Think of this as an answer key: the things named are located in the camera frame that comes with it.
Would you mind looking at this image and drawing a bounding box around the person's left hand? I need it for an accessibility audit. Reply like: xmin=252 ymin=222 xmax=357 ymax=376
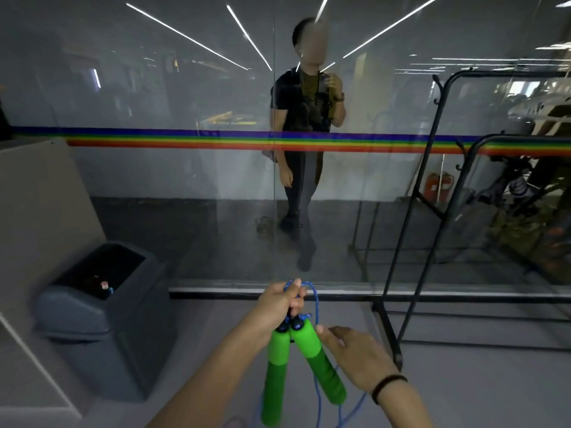
xmin=244 ymin=282 xmax=308 ymax=340

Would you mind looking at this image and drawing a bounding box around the person's right hand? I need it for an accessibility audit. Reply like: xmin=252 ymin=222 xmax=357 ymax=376
xmin=315 ymin=325 xmax=404 ymax=394

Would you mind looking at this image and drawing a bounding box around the green-handled blue jump rope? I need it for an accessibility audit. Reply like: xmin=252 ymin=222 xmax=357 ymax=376
xmin=223 ymin=279 xmax=369 ymax=428

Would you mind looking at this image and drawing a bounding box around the person's left forearm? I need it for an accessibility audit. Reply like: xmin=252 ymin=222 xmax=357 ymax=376
xmin=146 ymin=324 xmax=271 ymax=428

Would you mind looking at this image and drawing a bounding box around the person's right forearm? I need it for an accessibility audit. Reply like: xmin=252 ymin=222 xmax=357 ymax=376
xmin=374 ymin=380 xmax=437 ymax=428

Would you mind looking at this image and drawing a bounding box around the black metal clothes rack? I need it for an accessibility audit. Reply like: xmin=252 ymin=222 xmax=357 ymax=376
xmin=347 ymin=68 xmax=571 ymax=373

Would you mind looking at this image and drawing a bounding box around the black wristband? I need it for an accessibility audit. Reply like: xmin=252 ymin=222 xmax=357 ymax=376
xmin=371 ymin=374 xmax=409 ymax=405

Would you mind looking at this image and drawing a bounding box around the red fire extinguisher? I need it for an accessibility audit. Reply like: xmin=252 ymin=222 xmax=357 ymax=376
xmin=423 ymin=171 xmax=454 ymax=206

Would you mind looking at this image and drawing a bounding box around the grey swing-lid trash bin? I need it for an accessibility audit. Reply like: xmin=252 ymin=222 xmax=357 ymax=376
xmin=34 ymin=241 xmax=174 ymax=403

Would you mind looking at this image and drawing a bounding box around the dark machine behind glass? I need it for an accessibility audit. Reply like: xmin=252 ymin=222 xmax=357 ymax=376
xmin=473 ymin=91 xmax=571 ymax=281

